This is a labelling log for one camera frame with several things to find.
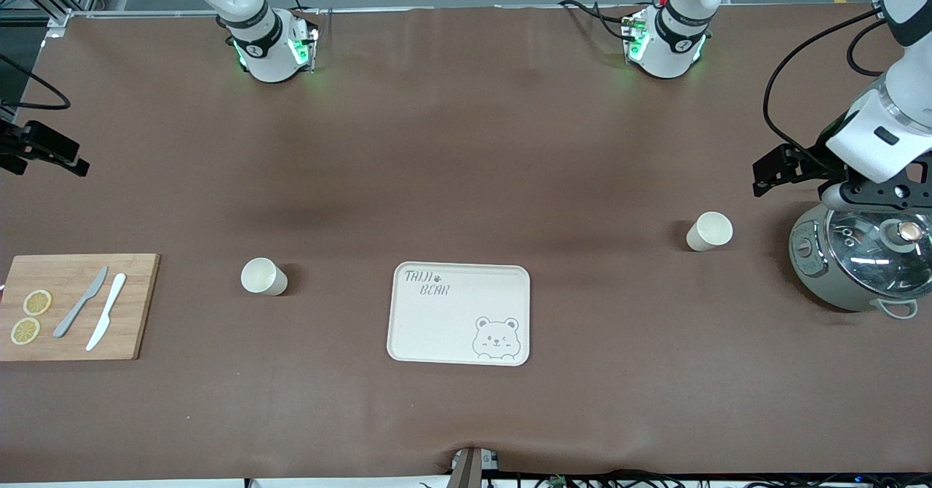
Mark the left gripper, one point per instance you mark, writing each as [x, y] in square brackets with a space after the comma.
[803, 162]

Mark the white IKEA cup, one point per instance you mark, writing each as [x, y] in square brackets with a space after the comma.
[261, 275]
[710, 229]

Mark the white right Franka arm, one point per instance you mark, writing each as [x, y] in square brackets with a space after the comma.
[269, 58]

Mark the cream bear print tray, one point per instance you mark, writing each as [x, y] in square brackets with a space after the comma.
[451, 328]

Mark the glass pot lid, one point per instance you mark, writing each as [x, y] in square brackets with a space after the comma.
[866, 255]

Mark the grey-green cooking pot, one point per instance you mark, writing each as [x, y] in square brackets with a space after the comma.
[837, 295]

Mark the yellow lemon slice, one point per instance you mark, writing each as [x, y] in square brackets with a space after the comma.
[37, 302]
[25, 331]

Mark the grey plastic knife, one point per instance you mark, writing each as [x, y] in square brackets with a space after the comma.
[81, 302]

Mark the white plastic knife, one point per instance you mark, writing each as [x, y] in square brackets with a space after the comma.
[107, 312]

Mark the bamboo cutting board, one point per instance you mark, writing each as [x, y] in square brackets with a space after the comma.
[135, 306]

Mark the brown table cover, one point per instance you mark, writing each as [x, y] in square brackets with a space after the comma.
[466, 146]

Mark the aluminium frame profile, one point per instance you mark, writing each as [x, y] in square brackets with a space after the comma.
[62, 18]

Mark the grey metal table bracket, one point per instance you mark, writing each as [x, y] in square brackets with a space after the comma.
[466, 473]

